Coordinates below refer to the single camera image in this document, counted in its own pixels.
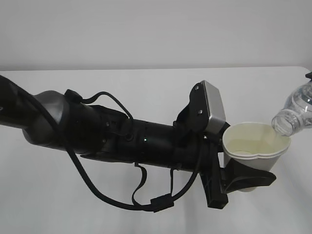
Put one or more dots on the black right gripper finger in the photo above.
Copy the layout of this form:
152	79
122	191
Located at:
308	75

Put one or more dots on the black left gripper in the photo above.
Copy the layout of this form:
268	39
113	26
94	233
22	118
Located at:
216	181

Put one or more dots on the white paper cup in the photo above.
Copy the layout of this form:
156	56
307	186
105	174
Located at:
255	145

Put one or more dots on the clear green-label water bottle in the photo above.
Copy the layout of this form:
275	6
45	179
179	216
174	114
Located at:
296	115

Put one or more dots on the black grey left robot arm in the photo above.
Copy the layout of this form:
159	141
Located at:
78	126

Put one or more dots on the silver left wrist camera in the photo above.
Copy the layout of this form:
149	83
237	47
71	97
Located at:
206	108

